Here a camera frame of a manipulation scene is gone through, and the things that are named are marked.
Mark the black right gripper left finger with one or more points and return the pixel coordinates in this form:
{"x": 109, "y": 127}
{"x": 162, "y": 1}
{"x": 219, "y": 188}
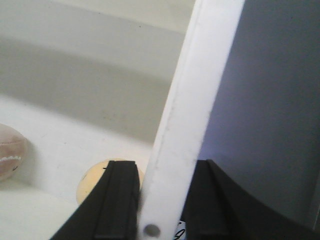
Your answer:
{"x": 110, "y": 211}

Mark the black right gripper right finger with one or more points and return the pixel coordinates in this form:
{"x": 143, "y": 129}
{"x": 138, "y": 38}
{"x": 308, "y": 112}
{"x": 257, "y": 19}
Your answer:
{"x": 217, "y": 208}

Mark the yellow plush toy green stripe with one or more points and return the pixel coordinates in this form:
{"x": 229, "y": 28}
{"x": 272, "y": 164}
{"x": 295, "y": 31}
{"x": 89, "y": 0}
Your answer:
{"x": 91, "y": 178}

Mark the pink plush toy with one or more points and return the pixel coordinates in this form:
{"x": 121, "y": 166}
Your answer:
{"x": 13, "y": 148}

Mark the white plastic Totelife crate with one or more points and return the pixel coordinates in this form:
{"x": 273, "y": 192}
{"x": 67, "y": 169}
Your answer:
{"x": 83, "y": 86}

